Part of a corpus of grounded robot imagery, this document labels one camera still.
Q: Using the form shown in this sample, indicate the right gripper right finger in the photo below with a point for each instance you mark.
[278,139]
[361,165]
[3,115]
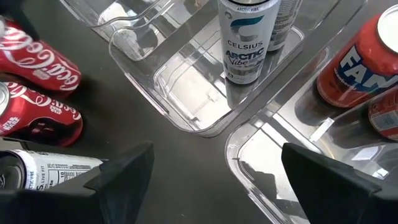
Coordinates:
[329,199]

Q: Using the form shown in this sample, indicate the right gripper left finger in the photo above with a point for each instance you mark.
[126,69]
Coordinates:
[124,193]

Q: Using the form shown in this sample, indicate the white Celsius slim can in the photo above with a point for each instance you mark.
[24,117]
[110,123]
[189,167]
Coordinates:
[46,169]
[286,21]
[245,40]

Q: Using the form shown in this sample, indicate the clear plastic bin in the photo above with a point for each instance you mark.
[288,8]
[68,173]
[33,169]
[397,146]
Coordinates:
[267,146]
[102,18]
[192,93]

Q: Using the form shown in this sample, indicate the red Fanta strawberry can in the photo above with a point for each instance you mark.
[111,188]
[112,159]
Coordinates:
[385,115]
[351,71]

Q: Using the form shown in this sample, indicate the red Coca-Cola can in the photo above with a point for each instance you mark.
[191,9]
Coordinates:
[37,59]
[37,105]

